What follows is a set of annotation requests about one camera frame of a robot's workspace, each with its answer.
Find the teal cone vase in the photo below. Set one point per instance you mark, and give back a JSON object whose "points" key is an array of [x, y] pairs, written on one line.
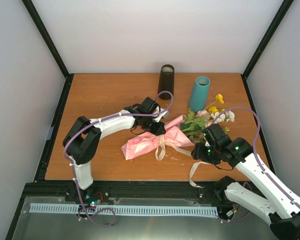
{"points": [[199, 94]]}

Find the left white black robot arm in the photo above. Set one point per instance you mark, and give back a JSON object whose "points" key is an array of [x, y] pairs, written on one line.
{"points": [[81, 142]]}

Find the artificial flower bunch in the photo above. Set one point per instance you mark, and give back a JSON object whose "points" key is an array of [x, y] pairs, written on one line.
{"points": [[194, 122]]}

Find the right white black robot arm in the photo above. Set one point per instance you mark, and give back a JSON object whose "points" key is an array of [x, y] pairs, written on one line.
{"points": [[278, 206]]}

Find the black cone vase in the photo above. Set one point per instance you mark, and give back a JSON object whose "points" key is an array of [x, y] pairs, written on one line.
{"points": [[166, 79]]}

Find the pink bouquet wrapping paper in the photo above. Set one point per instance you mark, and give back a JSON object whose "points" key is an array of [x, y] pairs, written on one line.
{"points": [[147, 142]]}

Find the left black frame post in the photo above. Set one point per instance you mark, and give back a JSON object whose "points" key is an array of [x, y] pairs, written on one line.
{"points": [[37, 20]]}

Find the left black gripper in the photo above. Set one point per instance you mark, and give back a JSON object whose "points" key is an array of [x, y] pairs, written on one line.
{"points": [[156, 131]]}

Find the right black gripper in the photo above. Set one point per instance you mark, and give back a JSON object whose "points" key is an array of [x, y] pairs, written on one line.
{"points": [[198, 154]]}

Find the light blue cable duct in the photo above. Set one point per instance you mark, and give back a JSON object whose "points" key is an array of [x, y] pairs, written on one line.
{"points": [[127, 210]]}

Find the black frame post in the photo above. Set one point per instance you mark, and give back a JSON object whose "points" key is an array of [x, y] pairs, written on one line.
{"points": [[275, 23], [37, 20]]}

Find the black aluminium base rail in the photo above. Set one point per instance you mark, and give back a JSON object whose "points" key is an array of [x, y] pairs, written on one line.
{"points": [[110, 190]]}

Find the right black frame post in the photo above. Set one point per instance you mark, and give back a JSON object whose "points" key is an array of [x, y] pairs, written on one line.
{"points": [[275, 23]]}

